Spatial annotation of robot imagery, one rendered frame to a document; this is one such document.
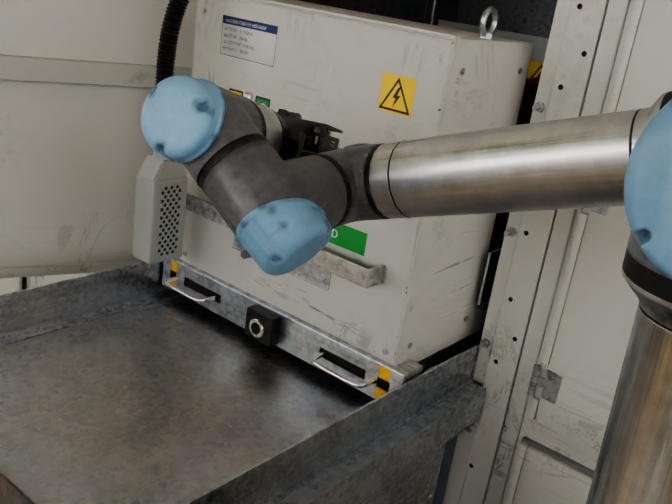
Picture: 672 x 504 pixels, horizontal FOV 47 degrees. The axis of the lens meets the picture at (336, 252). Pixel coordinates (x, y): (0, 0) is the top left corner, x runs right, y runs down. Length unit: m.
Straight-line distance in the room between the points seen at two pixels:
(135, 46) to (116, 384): 0.64
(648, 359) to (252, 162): 0.36
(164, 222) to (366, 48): 0.45
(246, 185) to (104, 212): 0.91
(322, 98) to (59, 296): 0.54
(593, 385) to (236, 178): 0.70
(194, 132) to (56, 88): 0.83
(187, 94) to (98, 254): 0.94
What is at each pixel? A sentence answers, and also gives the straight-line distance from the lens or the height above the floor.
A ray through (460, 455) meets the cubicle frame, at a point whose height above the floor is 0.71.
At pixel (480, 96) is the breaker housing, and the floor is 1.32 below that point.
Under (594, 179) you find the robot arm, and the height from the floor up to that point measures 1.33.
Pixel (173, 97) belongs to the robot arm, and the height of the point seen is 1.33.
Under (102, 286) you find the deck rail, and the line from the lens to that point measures 1.39.
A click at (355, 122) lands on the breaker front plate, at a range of 1.10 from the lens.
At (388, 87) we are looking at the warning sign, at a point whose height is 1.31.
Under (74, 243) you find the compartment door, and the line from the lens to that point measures 1.57.
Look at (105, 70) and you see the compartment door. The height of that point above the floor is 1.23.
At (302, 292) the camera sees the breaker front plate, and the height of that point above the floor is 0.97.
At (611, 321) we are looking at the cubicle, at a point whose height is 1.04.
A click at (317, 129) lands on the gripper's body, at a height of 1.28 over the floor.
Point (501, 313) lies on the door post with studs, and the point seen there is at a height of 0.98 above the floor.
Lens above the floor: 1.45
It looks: 20 degrees down
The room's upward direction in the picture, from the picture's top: 8 degrees clockwise
